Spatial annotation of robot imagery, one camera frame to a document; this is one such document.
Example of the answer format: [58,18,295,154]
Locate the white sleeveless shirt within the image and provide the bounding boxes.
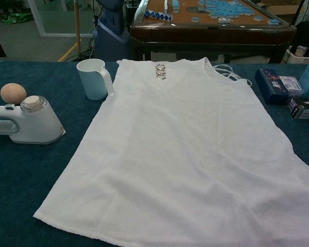
[32,57,309,247]

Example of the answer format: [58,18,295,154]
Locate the white handheld garment steamer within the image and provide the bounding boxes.
[0,95,66,145]

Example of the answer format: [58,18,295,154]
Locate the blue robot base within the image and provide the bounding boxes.
[92,0,131,62]

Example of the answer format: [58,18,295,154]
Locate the white plastic cup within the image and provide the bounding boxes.
[76,58,115,101]

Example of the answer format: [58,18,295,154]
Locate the brown mahjong table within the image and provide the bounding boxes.
[130,0,298,64]

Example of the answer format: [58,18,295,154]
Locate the blue white snake cube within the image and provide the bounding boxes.
[143,9,174,22]

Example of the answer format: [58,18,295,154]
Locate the dark blue long box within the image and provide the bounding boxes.
[254,67,289,105]

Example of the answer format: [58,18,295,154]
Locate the wooden pole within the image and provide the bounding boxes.
[74,0,82,54]

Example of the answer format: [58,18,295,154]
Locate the pile of blue mahjong tiles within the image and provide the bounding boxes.
[195,0,251,19]

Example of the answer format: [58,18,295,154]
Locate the dark blue table cloth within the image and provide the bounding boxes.
[0,60,309,247]

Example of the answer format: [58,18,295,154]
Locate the small clear purple package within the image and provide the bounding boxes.
[277,75,305,95]

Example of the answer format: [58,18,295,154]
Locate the beige wooden ball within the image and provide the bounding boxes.
[0,82,27,105]

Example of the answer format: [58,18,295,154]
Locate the black box gold print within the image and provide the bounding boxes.
[287,96,309,120]

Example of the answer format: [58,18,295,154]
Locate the white plastic crate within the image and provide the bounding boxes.
[283,45,309,64]

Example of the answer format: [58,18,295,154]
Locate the green bag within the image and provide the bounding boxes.
[2,12,31,25]

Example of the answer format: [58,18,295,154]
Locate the glass partition white frame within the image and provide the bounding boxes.
[28,0,96,38]

